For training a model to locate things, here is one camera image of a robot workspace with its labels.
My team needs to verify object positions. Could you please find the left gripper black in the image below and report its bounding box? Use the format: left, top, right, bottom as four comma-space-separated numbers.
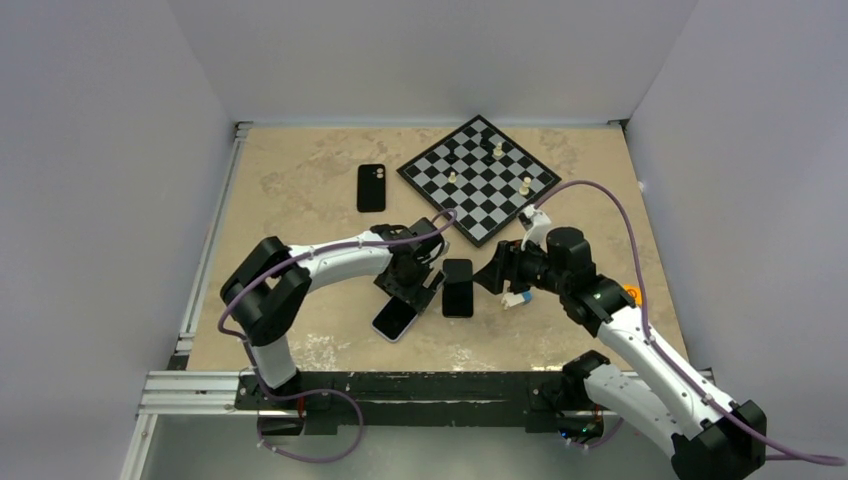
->
375, 256, 446, 314

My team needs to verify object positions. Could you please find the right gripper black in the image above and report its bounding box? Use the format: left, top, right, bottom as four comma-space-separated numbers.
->
472, 235, 569, 295

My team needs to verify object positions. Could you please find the black phone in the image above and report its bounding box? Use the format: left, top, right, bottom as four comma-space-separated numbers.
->
442, 259, 474, 318

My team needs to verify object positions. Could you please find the black phone case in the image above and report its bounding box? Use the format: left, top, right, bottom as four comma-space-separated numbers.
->
356, 164, 386, 213

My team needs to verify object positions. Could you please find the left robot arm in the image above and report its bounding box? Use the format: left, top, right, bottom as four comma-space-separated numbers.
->
219, 217, 449, 409

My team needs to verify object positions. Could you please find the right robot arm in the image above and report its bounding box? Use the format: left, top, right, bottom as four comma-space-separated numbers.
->
473, 227, 767, 479

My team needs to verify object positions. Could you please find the white blue toy block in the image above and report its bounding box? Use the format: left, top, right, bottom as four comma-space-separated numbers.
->
500, 290, 533, 310

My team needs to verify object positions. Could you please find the white chess piece front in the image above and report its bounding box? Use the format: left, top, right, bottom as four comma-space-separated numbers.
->
519, 177, 532, 196

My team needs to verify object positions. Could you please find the black white chessboard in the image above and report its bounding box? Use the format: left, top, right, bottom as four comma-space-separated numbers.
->
397, 115, 561, 247

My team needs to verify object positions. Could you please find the black chess piece back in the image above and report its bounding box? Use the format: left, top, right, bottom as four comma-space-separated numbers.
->
481, 138, 495, 165

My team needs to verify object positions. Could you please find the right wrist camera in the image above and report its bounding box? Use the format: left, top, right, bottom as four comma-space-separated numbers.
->
518, 205, 552, 251

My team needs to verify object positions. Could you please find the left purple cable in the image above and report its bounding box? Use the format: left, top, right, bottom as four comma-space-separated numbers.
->
217, 208, 460, 464

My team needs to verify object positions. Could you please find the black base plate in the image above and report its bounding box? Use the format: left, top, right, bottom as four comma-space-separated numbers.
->
234, 371, 615, 442

